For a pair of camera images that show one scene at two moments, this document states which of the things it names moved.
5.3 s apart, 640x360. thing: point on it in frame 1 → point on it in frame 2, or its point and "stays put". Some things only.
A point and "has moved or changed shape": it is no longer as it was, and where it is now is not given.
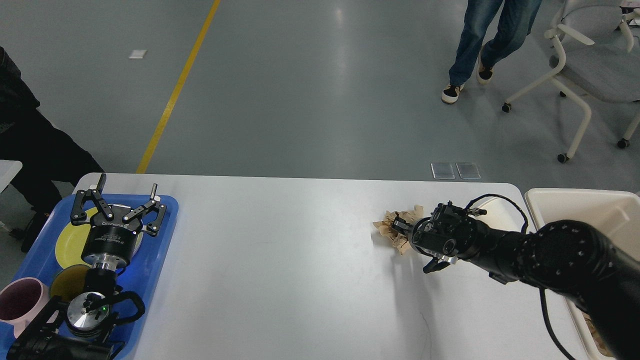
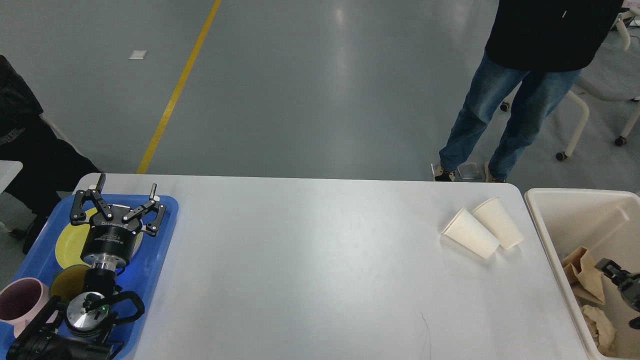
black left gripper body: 112,243 stays put
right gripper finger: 401,224 → 613,270
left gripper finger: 78,217 stays put
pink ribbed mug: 20,299 stays put
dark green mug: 68,282 stays put
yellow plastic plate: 72,240 stays put
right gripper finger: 438,263 → 635,323
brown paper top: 401,240 has moved or changed shape
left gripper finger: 153,227 stays put
